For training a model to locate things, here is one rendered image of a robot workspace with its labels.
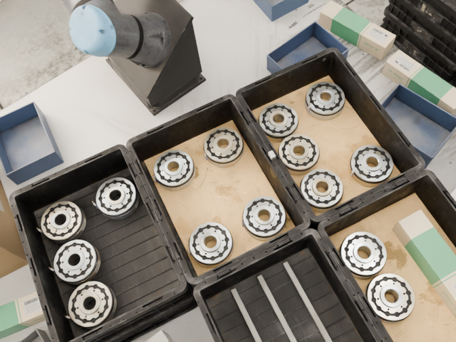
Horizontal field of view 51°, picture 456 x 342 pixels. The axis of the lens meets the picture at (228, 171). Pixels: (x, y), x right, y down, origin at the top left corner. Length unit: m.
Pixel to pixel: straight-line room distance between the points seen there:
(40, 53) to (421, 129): 1.99
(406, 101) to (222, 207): 0.65
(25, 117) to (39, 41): 1.26
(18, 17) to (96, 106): 1.51
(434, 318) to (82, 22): 1.06
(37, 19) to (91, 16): 1.71
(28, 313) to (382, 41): 1.25
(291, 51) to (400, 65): 0.34
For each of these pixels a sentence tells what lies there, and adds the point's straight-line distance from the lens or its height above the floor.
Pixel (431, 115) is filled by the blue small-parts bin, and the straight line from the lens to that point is 1.50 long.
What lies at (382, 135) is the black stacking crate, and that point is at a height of 0.87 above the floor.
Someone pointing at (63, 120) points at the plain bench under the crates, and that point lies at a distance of 1.57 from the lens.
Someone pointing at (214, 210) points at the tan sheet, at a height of 0.83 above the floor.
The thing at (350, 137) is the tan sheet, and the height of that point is 0.83.
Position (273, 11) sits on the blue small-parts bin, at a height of 0.75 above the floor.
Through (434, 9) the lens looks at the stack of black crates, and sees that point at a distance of 2.02.
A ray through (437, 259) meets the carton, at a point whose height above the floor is 0.89.
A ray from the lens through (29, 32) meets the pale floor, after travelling 2.90.
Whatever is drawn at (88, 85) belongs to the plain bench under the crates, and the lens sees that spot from 1.62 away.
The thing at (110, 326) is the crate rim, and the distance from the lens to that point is 1.06.
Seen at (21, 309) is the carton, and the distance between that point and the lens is 1.33.
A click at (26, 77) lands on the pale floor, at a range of 2.71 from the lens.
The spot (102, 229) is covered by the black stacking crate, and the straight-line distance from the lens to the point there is 1.23.
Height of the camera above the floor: 1.93
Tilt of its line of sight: 65 degrees down
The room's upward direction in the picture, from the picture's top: 10 degrees counter-clockwise
